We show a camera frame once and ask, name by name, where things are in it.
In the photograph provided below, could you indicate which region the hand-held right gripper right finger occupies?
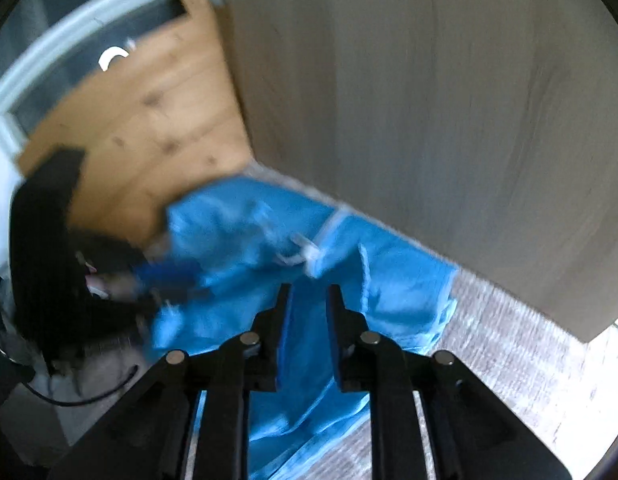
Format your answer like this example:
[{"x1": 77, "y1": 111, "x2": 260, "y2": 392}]
[{"x1": 325, "y1": 284, "x2": 573, "y2": 480}]

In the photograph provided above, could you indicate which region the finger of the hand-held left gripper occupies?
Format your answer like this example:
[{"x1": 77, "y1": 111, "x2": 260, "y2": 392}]
[
  {"x1": 135, "y1": 260, "x2": 202, "y2": 285},
  {"x1": 136, "y1": 284, "x2": 212, "y2": 312}
]

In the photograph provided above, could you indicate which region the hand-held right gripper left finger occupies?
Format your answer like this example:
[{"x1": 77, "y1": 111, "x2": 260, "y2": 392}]
[{"x1": 48, "y1": 283, "x2": 293, "y2": 480}]

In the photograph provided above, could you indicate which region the blue garment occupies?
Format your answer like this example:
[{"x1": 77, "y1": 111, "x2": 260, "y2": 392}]
[{"x1": 149, "y1": 175, "x2": 460, "y2": 480}]

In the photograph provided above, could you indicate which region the wooden headboard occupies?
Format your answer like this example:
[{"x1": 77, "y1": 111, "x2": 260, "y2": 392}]
[{"x1": 16, "y1": 0, "x2": 254, "y2": 246}]

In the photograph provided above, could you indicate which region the black cable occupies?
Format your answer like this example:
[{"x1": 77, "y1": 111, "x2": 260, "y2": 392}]
[{"x1": 0, "y1": 350, "x2": 140, "y2": 407}]

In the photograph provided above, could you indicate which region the white window frame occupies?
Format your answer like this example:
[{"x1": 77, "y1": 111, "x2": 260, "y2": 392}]
[{"x1": 0, "y1": 0, "x2": 230, "y2": 156}]

